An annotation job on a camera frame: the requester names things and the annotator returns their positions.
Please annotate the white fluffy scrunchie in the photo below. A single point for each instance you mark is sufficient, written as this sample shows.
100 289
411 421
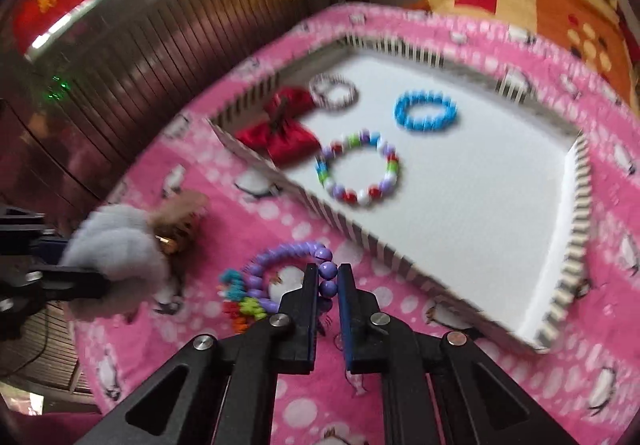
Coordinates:
118 242

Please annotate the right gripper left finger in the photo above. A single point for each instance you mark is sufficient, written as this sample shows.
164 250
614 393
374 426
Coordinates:
220 391

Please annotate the pink penguin quilt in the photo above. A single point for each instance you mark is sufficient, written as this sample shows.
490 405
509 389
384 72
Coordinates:
589 382

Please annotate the red satin bow clip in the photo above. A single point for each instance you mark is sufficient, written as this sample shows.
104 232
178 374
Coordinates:
280 136

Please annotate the striped shallow box tray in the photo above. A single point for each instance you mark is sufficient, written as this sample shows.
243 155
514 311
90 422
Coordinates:
491 212

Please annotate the orange yellow folded blanket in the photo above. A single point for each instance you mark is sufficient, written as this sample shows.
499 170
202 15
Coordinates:
594 31

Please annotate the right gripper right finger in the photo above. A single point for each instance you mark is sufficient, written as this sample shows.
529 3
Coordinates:
436 390

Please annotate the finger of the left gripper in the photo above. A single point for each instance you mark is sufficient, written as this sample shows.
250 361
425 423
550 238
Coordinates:
25 233
51 282

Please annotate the leopard brown bow scrunchie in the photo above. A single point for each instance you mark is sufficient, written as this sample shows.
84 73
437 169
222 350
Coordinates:
175 223

